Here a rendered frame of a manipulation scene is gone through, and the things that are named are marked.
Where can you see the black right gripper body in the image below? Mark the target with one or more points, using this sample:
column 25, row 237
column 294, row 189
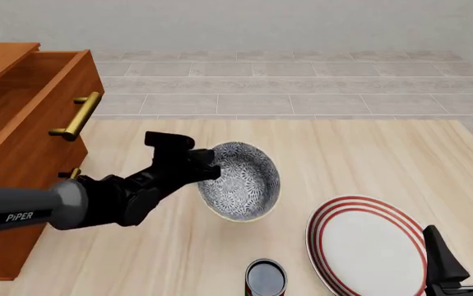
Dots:
column 462, row 290

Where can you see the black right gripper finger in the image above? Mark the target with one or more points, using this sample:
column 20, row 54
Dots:
column 441, row 262

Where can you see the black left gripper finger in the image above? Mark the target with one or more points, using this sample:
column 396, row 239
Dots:
column 202, row 156
column 209, row 173

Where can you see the grey and black left robot arm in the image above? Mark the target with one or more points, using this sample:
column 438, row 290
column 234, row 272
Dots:
column 26, row 205

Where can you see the wooden cabinet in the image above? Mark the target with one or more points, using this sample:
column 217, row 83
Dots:
column 1, row 256

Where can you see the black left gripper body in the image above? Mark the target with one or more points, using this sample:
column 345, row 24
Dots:
column 176, row 169

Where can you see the white plate with red rings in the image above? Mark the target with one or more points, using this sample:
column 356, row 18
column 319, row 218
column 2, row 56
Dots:
column 369, row 246

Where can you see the black white patterned bowl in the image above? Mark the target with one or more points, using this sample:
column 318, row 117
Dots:
column 246, row 185

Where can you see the dark tin with printed label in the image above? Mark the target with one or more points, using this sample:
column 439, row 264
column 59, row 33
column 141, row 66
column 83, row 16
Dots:
column 265, row 279

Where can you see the open wooden drawer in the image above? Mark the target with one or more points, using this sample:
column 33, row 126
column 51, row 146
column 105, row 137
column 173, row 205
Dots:
column 26, row 101

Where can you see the closed wooden drawer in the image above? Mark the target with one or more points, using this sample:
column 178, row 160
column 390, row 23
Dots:
column 34, row 168

